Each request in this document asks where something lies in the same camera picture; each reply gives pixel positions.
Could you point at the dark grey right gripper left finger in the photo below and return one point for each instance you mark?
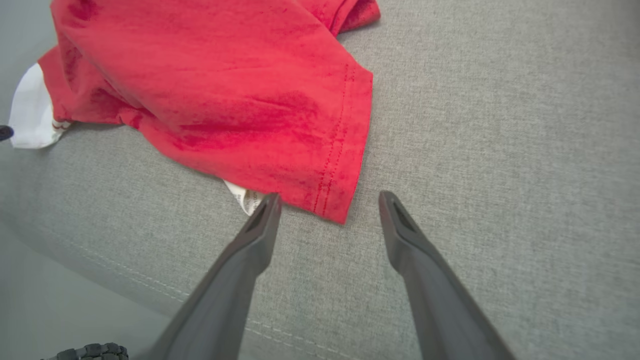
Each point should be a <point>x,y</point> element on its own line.
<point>220,305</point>

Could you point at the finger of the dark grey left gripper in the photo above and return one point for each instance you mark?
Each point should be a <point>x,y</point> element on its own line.
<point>5,133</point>

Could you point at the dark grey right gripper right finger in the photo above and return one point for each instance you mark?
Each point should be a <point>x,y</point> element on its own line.
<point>445,305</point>

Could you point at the red jersey with white trim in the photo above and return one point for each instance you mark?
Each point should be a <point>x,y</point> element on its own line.
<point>225,85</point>

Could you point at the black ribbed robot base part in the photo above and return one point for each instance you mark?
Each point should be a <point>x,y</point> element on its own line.
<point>90,352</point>

